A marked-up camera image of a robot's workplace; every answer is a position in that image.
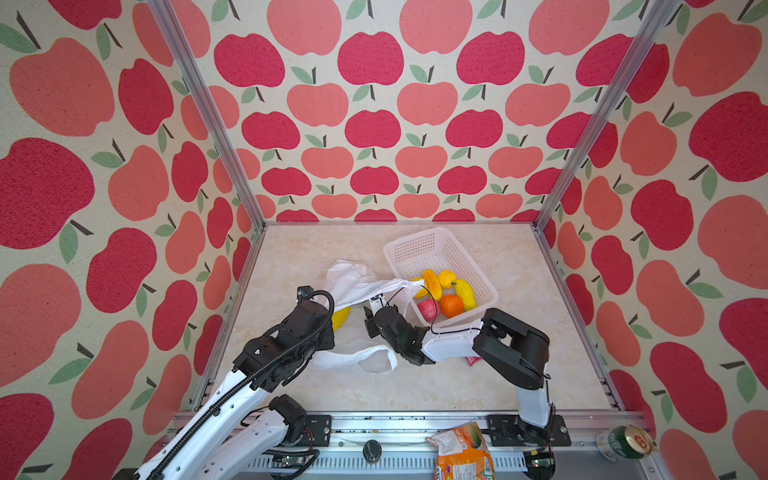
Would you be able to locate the red toy apple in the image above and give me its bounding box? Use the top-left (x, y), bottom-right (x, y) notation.
top-left (417, 299), bottom-right (440, 324)

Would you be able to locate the white plastic bag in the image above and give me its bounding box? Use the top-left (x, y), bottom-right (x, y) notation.
top-left (310, 260), bottom-right (419, 374)

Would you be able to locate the orange toy fruit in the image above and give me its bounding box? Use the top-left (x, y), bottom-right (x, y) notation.
top-left (440, 294), bottom-right (465, 318)

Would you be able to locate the yellow toy pear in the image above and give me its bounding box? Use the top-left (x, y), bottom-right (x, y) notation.
top-left (413, 278), bottom-right (428, 299)

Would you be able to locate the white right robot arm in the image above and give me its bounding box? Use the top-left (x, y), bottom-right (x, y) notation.
top-left (364, 305), bottom-right (555, 446)

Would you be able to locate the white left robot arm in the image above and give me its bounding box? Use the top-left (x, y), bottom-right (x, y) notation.
top-left (132, 290), bottom-right (334, 479)

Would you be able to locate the orange snack bag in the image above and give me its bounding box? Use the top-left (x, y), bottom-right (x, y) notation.
top-left (427, 422), bottom-right (495, 480)

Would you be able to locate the white plastic mesh basket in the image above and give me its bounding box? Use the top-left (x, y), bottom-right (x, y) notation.
top-left (383, 227), bottom-right (499, 330)

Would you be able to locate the black round knob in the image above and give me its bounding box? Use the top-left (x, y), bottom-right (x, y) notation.
top-left (362, 439), bottom-right (383, 464)

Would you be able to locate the green drink can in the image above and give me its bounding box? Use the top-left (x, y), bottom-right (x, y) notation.
top-left (596, 425), bottom-right (654, 462)

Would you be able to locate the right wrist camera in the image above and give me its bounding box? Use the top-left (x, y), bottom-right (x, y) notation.
top-left (369, 294), bottom-right (387, 314)

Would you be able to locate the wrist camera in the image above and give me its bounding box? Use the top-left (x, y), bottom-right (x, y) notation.
top-left (296, 285), bottom-right (314, 304)
top-left (369, 294), bottom-right (387, 314)

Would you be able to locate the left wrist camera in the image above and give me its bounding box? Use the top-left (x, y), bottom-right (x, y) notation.
top-left (296, 285), bottom-right (314, 304)

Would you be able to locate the aluminium front rail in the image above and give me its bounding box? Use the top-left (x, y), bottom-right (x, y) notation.
top-left (149, 410), bottom-right (667, 480)

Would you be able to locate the aluminium frame post left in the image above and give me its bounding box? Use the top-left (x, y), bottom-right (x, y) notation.
top-left (149, 0), bottom-right (266, 234)

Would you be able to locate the aluminium frame post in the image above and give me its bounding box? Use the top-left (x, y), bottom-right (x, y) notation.
top-left (149, 0), bottom-right (266, 234)
top-left (532, 0), bottom-right (678, 236)

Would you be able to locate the aluminium frame post right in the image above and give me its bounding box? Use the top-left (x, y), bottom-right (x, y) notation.
top-left (532, 0), bottom-right (678, 236)

